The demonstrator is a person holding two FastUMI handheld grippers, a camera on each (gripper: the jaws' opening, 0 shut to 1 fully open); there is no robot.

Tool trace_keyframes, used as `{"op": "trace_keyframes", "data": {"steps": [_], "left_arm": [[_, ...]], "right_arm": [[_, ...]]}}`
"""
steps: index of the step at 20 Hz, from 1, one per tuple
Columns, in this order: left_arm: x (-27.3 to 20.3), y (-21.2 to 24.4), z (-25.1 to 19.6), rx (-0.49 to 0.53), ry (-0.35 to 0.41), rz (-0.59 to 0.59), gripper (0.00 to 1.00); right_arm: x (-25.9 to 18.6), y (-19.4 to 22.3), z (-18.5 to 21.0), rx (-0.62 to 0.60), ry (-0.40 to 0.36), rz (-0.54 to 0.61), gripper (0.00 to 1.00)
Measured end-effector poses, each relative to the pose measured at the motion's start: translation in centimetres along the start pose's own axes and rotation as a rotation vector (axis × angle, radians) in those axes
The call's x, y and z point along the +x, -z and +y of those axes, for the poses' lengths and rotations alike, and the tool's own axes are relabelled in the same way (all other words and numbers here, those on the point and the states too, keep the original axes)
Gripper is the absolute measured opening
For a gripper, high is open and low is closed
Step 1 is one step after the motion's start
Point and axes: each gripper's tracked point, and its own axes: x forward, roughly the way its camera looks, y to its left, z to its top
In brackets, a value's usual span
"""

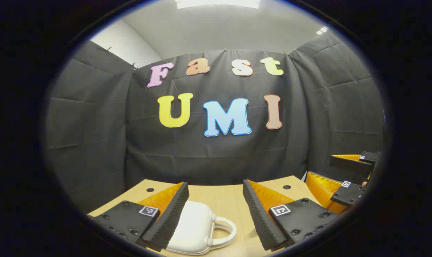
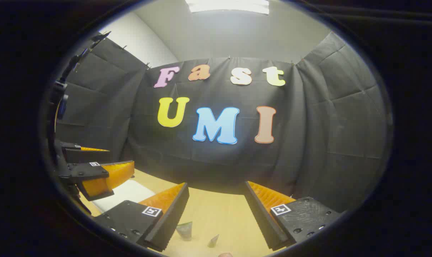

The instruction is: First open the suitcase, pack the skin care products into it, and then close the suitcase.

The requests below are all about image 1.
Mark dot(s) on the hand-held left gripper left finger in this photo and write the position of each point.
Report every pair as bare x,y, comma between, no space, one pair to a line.
169,217

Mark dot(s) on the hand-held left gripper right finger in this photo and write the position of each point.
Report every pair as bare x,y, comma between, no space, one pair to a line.
258,217

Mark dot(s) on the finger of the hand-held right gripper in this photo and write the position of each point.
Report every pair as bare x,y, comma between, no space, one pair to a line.
351,165
348,194

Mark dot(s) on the white suitcase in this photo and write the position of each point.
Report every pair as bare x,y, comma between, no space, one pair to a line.
194,228

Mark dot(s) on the black backdrop cloth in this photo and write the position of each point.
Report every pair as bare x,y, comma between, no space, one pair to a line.
94,142

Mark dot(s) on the ceiling light panel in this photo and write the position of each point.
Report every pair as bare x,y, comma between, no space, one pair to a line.
219,3
322,30

